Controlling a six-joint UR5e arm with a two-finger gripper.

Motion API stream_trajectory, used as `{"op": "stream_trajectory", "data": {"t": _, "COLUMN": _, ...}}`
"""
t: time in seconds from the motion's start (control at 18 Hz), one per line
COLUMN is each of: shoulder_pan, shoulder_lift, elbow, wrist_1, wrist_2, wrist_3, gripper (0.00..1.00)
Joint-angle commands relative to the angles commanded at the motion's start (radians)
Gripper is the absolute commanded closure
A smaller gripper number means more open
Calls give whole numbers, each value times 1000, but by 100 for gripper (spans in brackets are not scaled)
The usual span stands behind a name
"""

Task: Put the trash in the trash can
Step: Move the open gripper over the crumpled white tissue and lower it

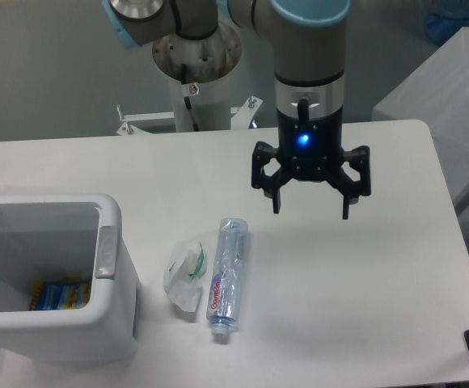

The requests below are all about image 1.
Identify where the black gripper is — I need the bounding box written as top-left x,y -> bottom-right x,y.
250,109 -> 371,221

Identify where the crushed clear plastic bottle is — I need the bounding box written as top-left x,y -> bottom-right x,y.
206,218 -> 249,344

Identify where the white plastic wrapper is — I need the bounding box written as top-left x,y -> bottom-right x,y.
163,240 -> 208,313

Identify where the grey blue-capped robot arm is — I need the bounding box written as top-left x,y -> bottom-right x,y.
103,1 -> 371,209

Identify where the white plastic trash can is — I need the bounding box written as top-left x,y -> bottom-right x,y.
0,194 -> 141,362

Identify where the grey covered side table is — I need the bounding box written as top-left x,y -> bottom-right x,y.
372,27 -> 469,213

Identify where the blue bag in background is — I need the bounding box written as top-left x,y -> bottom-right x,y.
424,1 -> 469,46

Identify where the blue yellow snack packet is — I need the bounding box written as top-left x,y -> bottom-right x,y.
29,280 -> 91,311

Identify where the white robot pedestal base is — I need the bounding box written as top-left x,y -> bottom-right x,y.
116,22 -> 263,135

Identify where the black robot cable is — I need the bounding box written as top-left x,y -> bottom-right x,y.
180,62 -> 201,132

